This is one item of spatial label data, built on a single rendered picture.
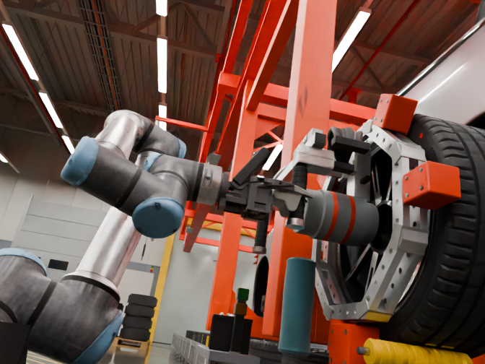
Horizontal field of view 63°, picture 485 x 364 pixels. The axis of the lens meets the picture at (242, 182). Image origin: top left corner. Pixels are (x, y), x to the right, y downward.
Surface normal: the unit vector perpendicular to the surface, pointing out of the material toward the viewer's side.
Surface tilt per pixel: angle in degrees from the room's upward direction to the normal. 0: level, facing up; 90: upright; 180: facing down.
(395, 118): 125
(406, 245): 135
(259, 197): 90
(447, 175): 90
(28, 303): 84
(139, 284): 90
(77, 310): 68
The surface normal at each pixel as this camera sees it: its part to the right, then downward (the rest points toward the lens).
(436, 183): 0.20, -0.33
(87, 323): 0.56, -0.47
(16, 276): 0.61, -0.73
